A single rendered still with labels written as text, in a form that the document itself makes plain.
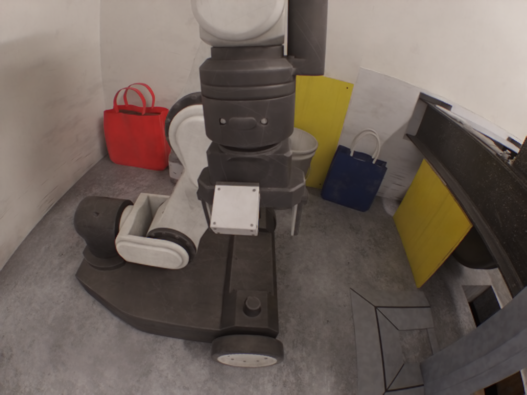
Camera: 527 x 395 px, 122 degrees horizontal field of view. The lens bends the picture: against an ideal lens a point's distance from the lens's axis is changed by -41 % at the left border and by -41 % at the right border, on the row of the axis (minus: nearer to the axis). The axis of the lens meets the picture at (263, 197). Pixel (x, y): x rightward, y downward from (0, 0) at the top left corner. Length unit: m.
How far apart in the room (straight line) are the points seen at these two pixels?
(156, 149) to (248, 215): 1.21
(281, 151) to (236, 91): 0.08
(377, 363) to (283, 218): 0.77
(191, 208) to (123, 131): 1.00
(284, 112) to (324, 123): 1.09
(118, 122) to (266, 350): 1.32
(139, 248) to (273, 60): 0.55
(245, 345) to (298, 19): 0.61
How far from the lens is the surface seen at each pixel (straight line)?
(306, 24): 0.22
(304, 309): 0.92
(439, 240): 1.14
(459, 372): 0.90
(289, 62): 0.21
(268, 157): 0.23
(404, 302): 1.12
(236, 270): 0.73
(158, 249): 0.63
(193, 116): 0.40
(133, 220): 0.69
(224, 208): 0.23
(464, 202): 1.10
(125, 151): 1.54
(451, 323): 1.27
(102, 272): 0.82
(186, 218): 0.59
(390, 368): 0.96
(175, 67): 1.39
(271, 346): 0.65
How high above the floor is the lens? 0.80
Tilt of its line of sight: 38 degrees down
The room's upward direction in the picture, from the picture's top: 10 degrees clockwise
